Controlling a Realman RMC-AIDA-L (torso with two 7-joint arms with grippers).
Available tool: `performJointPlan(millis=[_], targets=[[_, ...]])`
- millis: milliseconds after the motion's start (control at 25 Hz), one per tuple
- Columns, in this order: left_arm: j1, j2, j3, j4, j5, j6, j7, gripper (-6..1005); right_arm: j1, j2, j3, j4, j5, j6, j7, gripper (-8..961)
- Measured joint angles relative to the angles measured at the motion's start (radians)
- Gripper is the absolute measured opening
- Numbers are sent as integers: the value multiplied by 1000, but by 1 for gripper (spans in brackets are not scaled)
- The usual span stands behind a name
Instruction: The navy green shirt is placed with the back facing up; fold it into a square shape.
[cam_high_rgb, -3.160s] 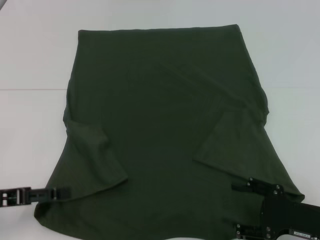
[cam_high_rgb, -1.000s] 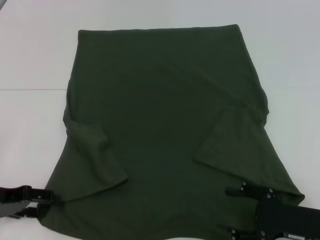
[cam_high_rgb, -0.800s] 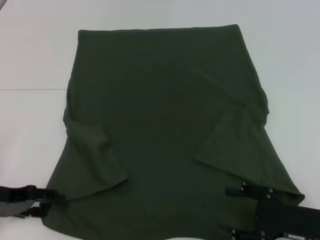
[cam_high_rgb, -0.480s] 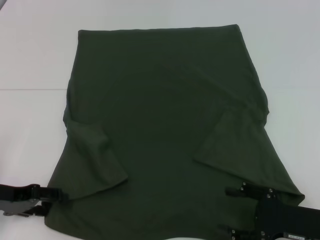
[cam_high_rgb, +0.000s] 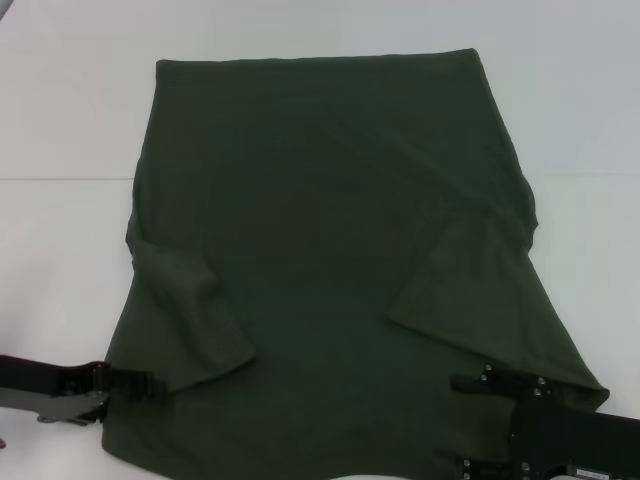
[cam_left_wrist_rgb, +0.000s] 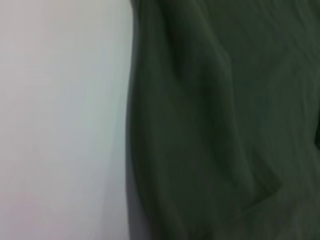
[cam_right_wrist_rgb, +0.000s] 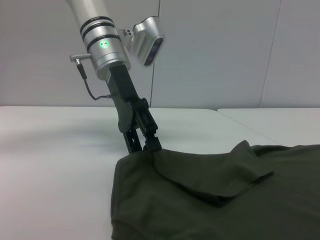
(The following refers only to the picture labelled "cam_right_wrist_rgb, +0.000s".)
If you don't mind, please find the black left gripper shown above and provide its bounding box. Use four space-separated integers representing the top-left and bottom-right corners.
105 63 163 155

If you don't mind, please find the dark green shirt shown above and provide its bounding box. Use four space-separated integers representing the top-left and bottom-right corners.
109 139 320 240

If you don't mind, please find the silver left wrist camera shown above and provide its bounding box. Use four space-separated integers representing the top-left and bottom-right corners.
118 15 166 67

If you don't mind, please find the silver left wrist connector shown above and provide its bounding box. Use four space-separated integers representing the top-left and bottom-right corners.
69 52 92 62

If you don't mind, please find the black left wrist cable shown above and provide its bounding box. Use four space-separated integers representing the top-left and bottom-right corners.
75 59 114 102

